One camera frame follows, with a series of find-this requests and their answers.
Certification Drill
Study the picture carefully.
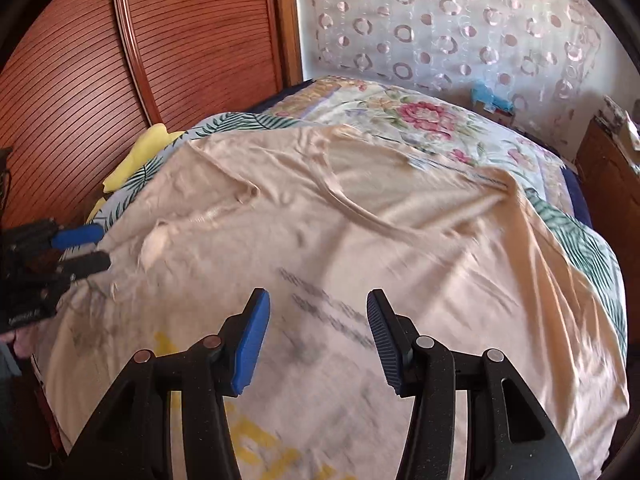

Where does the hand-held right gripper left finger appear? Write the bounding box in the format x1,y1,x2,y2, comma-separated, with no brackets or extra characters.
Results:
62,287,272,480

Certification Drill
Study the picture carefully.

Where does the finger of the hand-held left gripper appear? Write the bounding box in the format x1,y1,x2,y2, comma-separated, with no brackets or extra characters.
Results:
10,220,105,253
52,251,112,282

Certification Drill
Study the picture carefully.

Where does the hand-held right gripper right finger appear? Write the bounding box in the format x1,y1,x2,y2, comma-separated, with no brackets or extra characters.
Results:
366,289,583,480

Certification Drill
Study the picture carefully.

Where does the beige t-shirt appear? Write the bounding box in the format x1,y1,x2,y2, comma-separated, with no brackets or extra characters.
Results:
30,122,631,480

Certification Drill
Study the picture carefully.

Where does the wooden cabinet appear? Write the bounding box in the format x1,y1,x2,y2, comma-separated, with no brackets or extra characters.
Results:
575,115,640,241

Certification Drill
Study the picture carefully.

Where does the circle patterned sheer curtain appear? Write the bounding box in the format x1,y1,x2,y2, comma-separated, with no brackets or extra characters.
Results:
292,0,636,116

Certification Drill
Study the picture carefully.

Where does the blue topped cardboard box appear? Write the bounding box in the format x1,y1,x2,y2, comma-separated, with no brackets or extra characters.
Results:
470,82,516,126

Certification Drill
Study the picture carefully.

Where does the leaf print bedsheet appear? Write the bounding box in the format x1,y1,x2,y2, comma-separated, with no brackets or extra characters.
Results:
92,110,628,361

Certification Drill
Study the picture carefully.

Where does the floral quilt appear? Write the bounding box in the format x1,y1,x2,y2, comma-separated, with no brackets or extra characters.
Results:
260,76,576,206

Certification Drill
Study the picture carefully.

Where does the yellow plush pillow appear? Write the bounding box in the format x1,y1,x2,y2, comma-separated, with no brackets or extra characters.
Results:
85,122,186,226

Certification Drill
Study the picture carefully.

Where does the wooden headboard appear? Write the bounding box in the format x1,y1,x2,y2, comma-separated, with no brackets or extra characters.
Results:
0,0,303,241

